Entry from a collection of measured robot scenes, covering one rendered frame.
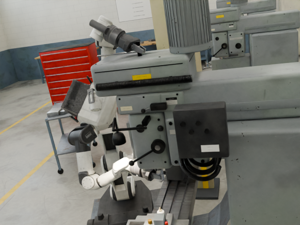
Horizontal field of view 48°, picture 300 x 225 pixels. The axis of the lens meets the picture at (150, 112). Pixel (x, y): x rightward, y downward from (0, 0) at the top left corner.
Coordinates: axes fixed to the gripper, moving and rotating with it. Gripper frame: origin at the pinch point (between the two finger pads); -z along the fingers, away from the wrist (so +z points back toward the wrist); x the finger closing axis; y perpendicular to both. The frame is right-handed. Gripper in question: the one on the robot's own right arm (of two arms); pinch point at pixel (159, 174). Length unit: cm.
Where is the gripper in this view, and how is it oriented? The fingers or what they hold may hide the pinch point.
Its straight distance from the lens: 186.6
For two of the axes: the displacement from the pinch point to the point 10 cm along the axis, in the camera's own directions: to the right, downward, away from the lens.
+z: -7.7, -1.0, 6.2
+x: 6.2, -3.4, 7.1
